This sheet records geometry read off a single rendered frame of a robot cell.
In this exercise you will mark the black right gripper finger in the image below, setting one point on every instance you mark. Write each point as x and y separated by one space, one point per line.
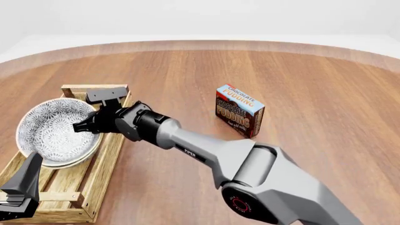
83 126

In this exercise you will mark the white grey patterned bowl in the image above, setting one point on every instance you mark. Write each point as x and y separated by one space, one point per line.
53 129
89 155

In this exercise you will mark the chocolate pudding box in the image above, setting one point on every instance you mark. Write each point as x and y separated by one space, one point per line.
237 112

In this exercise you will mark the wooden slat tray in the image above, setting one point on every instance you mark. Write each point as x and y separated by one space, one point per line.
72 187

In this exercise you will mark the silver-grey right robot arm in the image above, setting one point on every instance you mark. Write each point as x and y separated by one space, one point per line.
218 150

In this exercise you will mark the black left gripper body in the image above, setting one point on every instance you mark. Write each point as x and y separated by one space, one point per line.
18 208

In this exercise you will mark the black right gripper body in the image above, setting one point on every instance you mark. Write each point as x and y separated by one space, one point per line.
105 120

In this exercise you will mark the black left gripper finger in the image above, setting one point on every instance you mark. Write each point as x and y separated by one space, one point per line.
30 175

